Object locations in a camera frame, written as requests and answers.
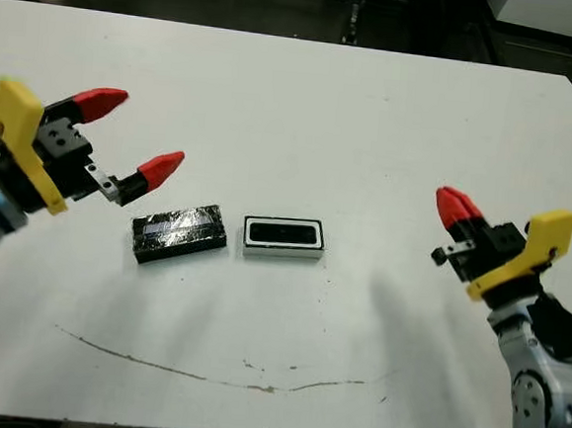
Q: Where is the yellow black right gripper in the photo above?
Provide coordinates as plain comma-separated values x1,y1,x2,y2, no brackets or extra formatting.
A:
426,185,572,309

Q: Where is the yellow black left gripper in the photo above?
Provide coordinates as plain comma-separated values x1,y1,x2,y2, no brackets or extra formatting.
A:
0,78,192,225

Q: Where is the black box lid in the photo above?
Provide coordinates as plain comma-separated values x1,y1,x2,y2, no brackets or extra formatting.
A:
128,195,231,273

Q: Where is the black smartphone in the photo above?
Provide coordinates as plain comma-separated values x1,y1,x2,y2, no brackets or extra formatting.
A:
247,219,320,247

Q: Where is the white box with black rim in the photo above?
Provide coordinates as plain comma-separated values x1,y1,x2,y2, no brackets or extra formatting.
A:
240,212,327,265

